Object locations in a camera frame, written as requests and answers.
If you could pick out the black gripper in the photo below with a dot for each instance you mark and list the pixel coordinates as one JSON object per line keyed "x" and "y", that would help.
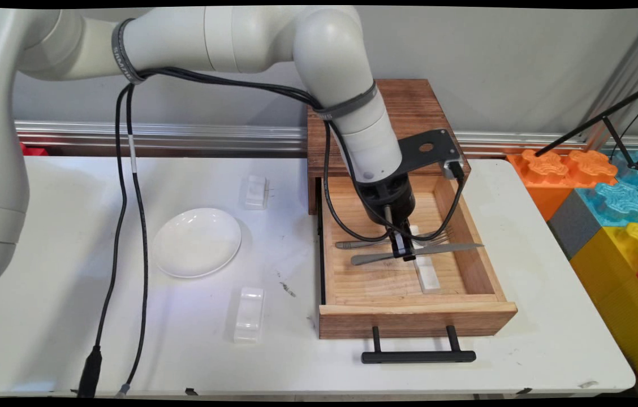
{"x": 387, "y": 198}

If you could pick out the steel table knife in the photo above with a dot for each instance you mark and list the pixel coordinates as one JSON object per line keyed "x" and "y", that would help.
{"x": 449, "y": 247}

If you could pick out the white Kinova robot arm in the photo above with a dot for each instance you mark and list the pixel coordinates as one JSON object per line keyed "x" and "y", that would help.
{"x": 251, "y": 39}

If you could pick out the light wooden drawer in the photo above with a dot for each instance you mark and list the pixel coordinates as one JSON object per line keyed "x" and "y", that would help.
{"x": 375, "y": 282}

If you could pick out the steel fork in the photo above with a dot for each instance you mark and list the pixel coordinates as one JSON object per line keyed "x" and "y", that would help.
{"x": 353, "y": 245}

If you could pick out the dark wooden drawer cabinet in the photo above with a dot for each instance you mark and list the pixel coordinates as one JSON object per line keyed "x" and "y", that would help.
{"x": 423, "y": 104}

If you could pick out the orange foam block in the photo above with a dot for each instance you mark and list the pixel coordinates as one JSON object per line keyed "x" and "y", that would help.
{"x": 551, "y": 175}

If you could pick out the grey foam block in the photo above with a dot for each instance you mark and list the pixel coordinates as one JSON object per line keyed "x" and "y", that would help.
{"x": 573, "y": 223}

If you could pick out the black table edge clip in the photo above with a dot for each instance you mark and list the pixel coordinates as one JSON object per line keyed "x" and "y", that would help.
{"x": 524, "y": 390}
{"x": 191, "y": 391}

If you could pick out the white round plate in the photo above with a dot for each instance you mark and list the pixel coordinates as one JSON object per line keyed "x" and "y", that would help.
{"x": 197, "y": 243}

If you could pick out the blue foam block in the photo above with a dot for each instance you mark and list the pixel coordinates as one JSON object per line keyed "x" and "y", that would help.
{"x": 624, "y": 200}

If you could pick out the black tripod stand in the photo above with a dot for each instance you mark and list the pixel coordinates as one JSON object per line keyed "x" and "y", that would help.
{"x": 607, "y": 118}

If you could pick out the red toy block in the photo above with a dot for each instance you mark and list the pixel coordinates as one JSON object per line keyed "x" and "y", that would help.
{"x": 35, "y": 151}

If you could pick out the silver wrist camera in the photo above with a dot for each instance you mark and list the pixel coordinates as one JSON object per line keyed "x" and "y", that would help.
{"x": 453, "y": 169}

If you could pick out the dark grey camera mount bracket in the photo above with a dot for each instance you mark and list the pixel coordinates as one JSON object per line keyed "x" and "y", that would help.
{"x": 429, "y": 148}

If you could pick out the aluminium rail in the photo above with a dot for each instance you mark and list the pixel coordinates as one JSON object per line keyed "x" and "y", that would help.
{"x": 183, "y": 137}

